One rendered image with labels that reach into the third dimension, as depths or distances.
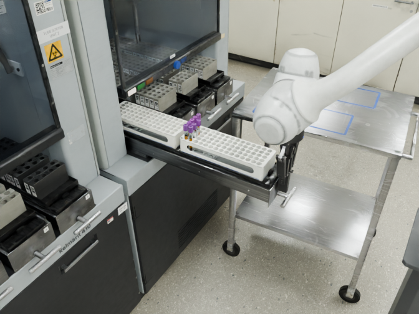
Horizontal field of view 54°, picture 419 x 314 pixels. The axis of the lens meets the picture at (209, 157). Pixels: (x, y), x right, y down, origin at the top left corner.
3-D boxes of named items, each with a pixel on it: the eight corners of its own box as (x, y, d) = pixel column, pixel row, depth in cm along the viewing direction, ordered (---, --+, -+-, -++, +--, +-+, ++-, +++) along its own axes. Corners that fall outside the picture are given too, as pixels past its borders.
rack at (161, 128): (108, 126, 148) (105, 111, 144) (126, 114, 155) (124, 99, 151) (175, 152, 135) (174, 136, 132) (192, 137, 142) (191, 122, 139)
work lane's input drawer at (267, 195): (100, 141, 152) (96, 121, 147) (125, 124, 162) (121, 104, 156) (281, 214, 122) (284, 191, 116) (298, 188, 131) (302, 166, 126)
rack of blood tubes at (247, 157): (179, 154, 135) (178, 138, 131) (196, 139, 141) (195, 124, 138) (261, 184, 122) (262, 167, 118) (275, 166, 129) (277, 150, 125)
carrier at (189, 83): (194, 84, 171) (193, 71, 167) (198, 85, 170) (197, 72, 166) (178, 95, 163) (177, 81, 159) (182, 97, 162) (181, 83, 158)
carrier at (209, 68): (213, 71, 181) (213, 58, 177) (217, 71, 180) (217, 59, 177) (198, 81, 173) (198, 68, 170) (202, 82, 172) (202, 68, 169)
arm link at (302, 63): (279, 93, 114) (265, 116, 104) (285, 39, 104) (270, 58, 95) (318, 101, 110) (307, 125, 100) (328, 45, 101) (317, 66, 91)
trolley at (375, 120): (221, 253, 203) (224, 110, 153) (255, 197, 235) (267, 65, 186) (358, 308, 178) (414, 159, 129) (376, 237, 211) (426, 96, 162)
